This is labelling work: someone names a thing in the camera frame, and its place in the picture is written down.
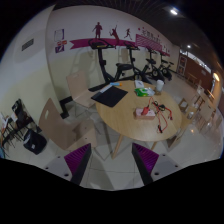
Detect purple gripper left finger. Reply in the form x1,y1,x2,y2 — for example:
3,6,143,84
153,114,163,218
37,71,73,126
64,144,91,185

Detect black folding chair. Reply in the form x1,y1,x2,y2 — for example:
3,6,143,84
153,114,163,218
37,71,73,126
1,98,43,148

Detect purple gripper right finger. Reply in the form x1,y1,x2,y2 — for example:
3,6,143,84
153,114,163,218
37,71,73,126
132,143,159,185

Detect green wet wipes pack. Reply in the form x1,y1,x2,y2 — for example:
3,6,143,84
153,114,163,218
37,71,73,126
135,88,155,97

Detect black exercise bike far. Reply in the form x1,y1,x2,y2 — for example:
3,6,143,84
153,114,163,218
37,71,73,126
159,52,173,81

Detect red charging cable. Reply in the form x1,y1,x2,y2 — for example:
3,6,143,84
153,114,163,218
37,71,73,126
148,96,174,134

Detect black exercise bike left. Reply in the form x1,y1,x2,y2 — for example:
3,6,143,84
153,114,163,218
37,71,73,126
88,39,133,92

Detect red charger plug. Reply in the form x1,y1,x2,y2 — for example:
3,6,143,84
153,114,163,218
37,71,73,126
141,105,149,115

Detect blue white pen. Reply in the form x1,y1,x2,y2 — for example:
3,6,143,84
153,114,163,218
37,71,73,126
100,82,122,93

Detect pink power strip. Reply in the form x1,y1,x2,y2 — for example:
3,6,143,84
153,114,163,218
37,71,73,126
134,108,155,120

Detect wooden chair front left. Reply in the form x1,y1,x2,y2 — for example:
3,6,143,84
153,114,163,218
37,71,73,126
39,98,97,151

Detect round wooden table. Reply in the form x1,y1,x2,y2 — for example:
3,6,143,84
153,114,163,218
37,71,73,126
96,81,182,157

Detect wall poster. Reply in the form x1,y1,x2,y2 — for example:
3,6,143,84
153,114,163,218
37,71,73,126
54,29,67,53

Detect wooden chair behind table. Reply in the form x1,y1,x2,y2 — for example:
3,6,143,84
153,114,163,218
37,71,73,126
66,71,95,108

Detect white box on table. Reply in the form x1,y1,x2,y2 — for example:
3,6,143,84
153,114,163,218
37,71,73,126
134,80,144,88

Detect black bag on floor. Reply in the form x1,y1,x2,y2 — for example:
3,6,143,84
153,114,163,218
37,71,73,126
23,129,47,155

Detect black exercise bike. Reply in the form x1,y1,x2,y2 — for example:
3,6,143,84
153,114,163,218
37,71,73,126
88,39,133,92
146,57,165,81
123,42,153,84
159,52,173,81

